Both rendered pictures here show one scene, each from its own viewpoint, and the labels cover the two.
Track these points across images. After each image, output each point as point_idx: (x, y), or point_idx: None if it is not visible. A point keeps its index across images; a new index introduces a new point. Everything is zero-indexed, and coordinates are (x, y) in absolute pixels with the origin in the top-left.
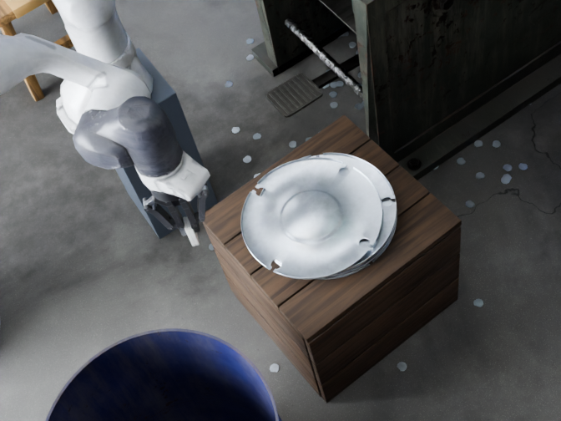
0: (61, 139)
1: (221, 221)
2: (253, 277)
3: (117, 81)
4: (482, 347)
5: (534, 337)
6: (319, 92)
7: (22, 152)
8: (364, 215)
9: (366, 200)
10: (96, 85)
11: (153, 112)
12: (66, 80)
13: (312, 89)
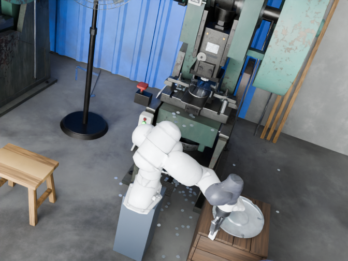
0: (61, 238)
1: (207, 230)
2: (234, 244)
3: (212, 172)
4: (269, 252)
5: (278, 243)
6: (174, 185)
7: (45, 250)
8: (251, 211)
9: (247, 206)
10: (204, 176)
11: (240, 177)
12: (134, 191)
13: (171, 185)
